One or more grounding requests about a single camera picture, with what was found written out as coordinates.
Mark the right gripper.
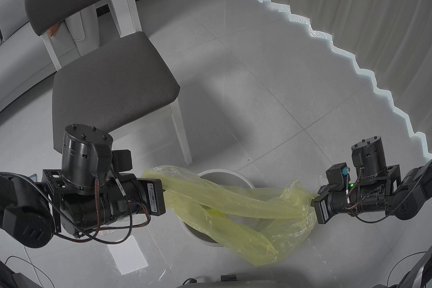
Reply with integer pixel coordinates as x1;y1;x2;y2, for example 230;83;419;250
312;190;356;225

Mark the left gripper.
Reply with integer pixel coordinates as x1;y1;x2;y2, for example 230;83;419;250
99;178;166;227

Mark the yellow plastic bag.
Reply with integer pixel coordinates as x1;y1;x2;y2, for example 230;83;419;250
141;164;319;265

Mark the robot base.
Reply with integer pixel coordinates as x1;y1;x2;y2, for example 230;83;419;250
175;274;281;288

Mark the white trash bin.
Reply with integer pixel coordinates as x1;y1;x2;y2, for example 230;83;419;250
179;169;255;248

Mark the grey and white chair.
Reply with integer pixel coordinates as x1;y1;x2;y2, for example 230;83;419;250
24;0;194;166

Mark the bed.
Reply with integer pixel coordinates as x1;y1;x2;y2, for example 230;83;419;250
0;0;102;115

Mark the beige curtain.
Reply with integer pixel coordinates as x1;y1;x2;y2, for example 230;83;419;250
225;0;432;159

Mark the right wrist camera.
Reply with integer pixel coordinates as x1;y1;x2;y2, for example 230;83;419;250
325;162;349;193

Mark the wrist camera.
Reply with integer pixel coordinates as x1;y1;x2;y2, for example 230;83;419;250
110;149;133;179
325;162;349;193

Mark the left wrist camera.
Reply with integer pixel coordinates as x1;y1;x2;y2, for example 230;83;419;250
110;149;133;179

